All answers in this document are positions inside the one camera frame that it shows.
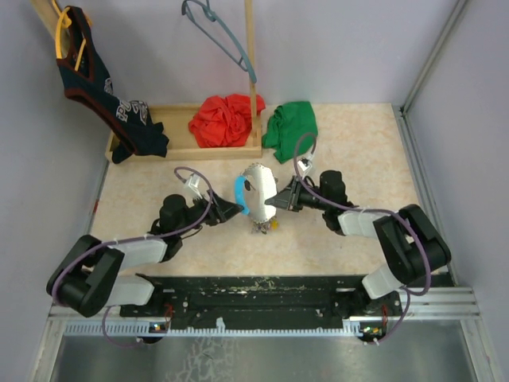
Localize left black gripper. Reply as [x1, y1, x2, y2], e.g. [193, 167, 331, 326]
[177, 189, 244, 236]

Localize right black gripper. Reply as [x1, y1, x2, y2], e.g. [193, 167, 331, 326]
[266, 175, 330, 212]

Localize bunch of coloured keys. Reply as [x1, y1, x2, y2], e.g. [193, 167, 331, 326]
[251, 217, 279, 235]

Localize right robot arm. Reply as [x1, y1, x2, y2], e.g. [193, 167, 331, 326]
[265, 170, 451, 315]

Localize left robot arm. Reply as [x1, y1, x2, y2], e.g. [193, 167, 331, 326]
[46, 193, 247, 318]

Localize green crumpled cloth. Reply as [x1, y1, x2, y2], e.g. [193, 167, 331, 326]
[262, 101, 318, 164]

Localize red crumpled cloth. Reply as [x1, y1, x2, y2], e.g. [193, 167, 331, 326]
[188, 94, 252, 148]

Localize wooden tray rack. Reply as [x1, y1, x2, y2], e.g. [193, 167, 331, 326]
[32, 1, 266, 161]

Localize navy blue tank top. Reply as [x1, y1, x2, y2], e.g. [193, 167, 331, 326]
[56, 6, 169, 164]

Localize grey-blue clothes hanger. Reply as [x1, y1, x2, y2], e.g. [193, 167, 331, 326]
[181, 0, 258, 84]

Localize yellow clothes hanger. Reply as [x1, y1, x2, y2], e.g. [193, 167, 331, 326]
[51, 0, 87, 72]

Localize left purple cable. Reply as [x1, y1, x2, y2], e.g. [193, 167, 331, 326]
[50, 166, 216, 349]

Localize purple cable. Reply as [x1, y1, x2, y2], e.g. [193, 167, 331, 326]
[50, 166, 216, 349]
[293, 132, 433, 345]

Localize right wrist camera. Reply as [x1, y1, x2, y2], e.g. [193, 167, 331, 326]
[297, 158, 313, 177]

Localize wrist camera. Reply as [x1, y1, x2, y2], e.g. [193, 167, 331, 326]
[184, 173, 202, 200]
[297, 158, 313, 177]

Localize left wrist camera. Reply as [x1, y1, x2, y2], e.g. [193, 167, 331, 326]
[184, 173, 202, 200]

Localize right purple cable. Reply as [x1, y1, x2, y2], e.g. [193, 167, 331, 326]
[293, 132, 433, 345]

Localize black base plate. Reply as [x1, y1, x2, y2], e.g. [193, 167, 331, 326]
[120, 275, 379, 329]

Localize grey cable duct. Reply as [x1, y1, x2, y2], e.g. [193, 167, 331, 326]
[63, 317, 382, 339]

